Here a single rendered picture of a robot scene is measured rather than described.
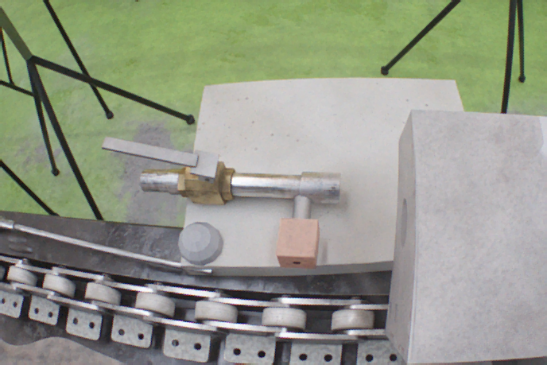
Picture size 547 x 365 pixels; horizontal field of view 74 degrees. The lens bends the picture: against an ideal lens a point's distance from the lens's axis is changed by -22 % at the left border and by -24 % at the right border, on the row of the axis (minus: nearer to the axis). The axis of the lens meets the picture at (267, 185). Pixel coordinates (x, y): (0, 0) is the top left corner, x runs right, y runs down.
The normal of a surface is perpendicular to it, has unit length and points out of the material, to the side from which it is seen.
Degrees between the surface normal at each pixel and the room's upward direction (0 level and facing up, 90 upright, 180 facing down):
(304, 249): 0
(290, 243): 0
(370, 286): 0
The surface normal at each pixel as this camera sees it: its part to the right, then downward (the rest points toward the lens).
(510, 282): -0.46, -0.07
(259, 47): -0.14, -0.48
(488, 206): -0.72, -0.28
